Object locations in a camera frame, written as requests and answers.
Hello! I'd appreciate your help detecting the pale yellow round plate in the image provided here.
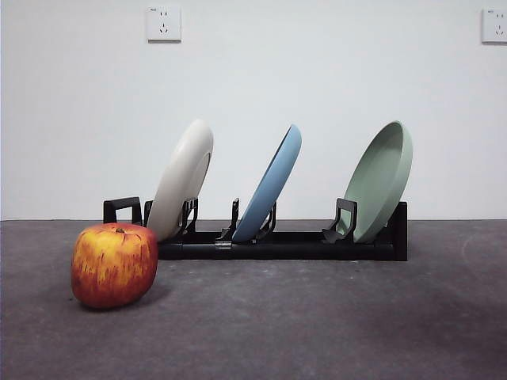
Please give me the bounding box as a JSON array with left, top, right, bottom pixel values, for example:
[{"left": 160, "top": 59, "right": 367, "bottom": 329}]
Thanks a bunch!
[{"left": 147, "top": 119, "right": 215, "bottom": 242}]

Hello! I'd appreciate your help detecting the blue round plate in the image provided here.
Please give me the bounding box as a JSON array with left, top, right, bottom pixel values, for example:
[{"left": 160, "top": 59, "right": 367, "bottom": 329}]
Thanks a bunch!
[{"left": 231, "top": 123, "right": 303, "bottom": 243}]

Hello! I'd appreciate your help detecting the green round plate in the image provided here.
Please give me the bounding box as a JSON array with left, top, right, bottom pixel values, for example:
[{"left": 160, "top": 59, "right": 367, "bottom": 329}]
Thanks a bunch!
[{"left": 341, "top": 121, "right": 414, "bottom": 244}]

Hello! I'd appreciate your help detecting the black plastic plate rack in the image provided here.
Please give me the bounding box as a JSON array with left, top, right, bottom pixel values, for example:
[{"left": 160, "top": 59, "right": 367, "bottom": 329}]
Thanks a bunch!
[{"left": 102, "top": 196, "right": 409, "bottom": 262}]

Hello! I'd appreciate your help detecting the red yellow apple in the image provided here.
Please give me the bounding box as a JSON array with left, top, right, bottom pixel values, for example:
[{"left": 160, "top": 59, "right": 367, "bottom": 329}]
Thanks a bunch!
[{"left": 71, "top": 222, "right": 159, "bottom": 310}]

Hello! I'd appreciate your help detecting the white wall socket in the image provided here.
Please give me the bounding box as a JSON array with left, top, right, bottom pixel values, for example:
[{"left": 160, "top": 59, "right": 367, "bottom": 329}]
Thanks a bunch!
[
  {"left": 481, "top": 7, "right": 507, "bottom": 44},
  {"left": 147, "top": 4, "right": 183, "bottom": 44}
]

